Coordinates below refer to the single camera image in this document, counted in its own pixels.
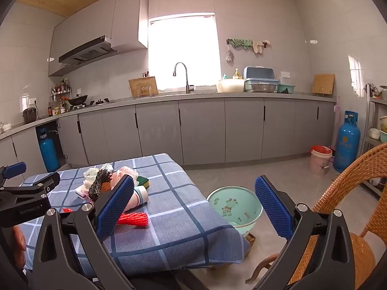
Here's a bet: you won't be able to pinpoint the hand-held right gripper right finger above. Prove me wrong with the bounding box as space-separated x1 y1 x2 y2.
254 174 355 290

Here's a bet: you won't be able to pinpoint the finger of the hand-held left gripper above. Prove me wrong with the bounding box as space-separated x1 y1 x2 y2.
0 172 61 206
0 162 27 191

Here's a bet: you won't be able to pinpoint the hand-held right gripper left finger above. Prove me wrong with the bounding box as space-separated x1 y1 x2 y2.
32 174 136 290

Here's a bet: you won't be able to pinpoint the red foam net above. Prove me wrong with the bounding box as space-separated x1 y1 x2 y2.
116 212 149 228

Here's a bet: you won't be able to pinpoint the striped paper cup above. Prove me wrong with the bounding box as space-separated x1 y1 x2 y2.
125 186 149 212

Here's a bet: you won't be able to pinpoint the black mesh net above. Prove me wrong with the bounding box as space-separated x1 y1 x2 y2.
88 169 113 203

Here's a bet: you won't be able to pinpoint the green and yellow sponge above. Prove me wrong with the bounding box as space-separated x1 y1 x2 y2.
134 175 152 188

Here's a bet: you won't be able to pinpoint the white green plastic bag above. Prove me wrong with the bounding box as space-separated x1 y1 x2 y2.
83 163 114 185

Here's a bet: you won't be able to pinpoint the mint green enamel basin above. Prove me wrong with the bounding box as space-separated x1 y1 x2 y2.
207 186 263 236

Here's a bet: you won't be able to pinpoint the person's left hand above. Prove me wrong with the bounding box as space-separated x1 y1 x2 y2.
12 226 26 253

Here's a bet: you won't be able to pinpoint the small blue gas cylinder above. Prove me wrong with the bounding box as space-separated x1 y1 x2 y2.
39 128 60 172

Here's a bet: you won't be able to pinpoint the low wooden stool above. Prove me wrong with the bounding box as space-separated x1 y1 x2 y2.
243 232 256 257

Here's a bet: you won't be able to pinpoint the pink bucket with red bag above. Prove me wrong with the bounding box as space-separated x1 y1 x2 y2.
309 145 333 176

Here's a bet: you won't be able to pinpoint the blue checked tablecloth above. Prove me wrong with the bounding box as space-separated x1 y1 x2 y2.
18 153 251 278

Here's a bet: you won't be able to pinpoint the black wok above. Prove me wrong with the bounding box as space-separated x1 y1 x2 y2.
60 94 88 107

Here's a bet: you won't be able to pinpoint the spice rack with bottles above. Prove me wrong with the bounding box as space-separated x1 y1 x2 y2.
50 79 71 115

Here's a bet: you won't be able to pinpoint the large blue gas cylinder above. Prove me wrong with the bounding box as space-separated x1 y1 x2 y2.
333 111 361 173

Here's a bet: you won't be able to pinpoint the gas stove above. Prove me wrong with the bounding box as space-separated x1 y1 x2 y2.
69 98 115 109

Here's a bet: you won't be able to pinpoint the wicker chair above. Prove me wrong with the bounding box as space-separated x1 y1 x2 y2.
246 142 387 290

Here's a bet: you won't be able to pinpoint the grey kitchen base cabinets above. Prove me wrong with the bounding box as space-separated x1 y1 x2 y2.
0 92 337 173

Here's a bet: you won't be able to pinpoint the wooden cutting board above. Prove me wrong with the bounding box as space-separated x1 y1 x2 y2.
128 76 159 98
311 74 335 95

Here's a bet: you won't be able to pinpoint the white plastic tub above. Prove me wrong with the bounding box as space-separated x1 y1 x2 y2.
217 79 245 93

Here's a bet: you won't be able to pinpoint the metal shelf rack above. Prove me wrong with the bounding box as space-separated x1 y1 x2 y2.
361 83 387 197

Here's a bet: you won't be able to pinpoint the blue dish drainer box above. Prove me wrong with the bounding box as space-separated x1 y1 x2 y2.
243 66 280 94

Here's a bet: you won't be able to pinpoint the range hood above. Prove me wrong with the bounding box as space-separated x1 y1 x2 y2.
58 35 118 66

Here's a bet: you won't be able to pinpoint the metal gooseneck faucet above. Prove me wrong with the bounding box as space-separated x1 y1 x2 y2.
173 62 194 94

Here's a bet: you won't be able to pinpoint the pink rubber gloves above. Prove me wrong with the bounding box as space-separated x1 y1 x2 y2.
252 39 271 55

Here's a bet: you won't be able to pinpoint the green striped towel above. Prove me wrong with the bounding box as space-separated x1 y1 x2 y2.
227 38 254 51

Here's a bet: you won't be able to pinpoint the bright window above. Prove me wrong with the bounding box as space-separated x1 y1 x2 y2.
148 13 221 93

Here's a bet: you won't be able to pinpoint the pink mop handle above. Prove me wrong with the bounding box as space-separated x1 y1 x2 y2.
331 96 342 158

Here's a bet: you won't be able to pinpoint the grey wall cabinets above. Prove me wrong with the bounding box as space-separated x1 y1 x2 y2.
48 0 151 77

